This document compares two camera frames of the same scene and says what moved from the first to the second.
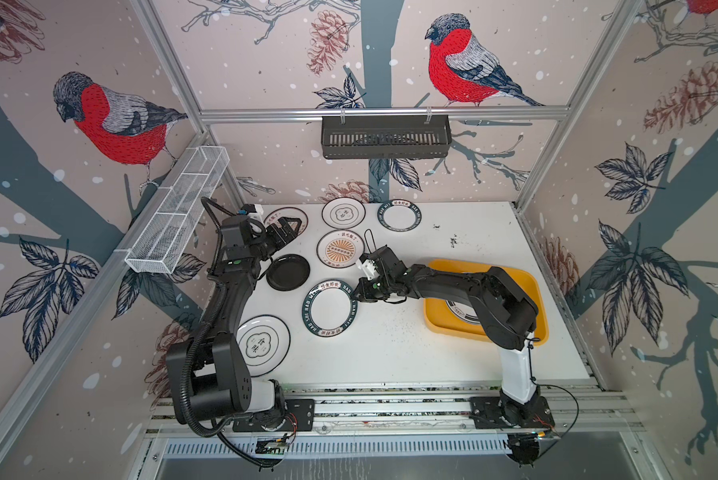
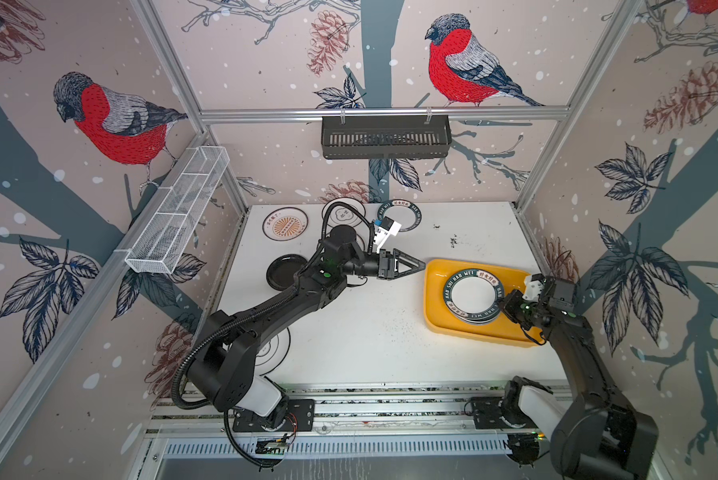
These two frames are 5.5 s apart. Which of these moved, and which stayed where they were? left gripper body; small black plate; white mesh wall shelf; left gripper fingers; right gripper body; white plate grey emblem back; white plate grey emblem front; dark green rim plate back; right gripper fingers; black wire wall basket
Moved: left gripper fingers; right gripper body; left gripper body; right gripper fingers
Stayed: white plate grey emblem front; black wire wall basket; small black plate; white plate grey emblem back; dark green rim plate back; white mesh wall shelf
